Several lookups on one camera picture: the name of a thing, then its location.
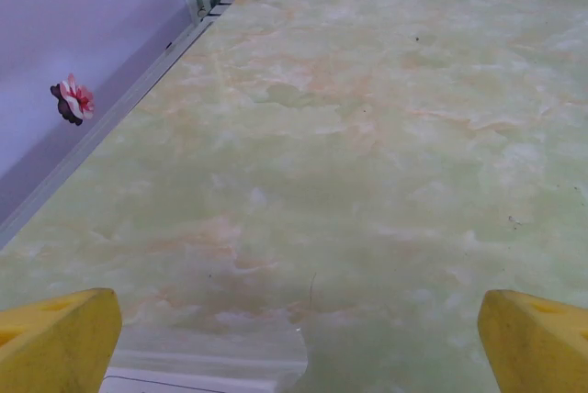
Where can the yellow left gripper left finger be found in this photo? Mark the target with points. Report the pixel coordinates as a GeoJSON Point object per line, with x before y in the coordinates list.
{"type": "Point", "coordinates": [59, 342]}

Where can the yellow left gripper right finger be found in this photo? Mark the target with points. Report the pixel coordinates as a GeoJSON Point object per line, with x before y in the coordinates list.
{"type": "Point", "coordinates": [537, 347]}

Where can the aluminium side rail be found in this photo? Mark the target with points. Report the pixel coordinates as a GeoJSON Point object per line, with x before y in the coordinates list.
{"type": "Point", "coordinates": [92, 139]}

